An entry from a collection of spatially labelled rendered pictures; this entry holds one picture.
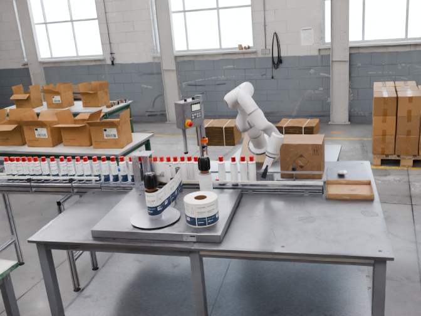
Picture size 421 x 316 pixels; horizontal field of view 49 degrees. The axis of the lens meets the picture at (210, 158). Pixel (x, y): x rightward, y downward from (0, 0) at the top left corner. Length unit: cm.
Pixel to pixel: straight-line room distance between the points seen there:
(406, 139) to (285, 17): 333
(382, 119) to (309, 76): 259
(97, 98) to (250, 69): 290
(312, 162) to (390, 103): 289
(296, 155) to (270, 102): 532
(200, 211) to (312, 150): 107
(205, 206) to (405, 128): 398
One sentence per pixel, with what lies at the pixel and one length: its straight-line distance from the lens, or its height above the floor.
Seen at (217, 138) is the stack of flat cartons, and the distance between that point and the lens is 736.
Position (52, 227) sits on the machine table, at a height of 83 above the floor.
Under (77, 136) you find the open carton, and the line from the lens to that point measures 519.
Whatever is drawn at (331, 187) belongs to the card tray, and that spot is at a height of 83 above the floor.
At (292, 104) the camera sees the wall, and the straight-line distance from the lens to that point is 858.
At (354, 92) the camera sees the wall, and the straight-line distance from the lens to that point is 841.
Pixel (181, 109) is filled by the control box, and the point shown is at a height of 143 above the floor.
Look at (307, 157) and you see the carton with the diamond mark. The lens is 337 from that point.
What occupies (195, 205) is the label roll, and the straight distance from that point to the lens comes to 265.
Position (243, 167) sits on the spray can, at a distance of 322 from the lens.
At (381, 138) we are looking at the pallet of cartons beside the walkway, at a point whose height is 35.
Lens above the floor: 207
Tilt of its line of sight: 18 degrees down
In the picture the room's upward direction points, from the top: 5 degrees counter-clockwise
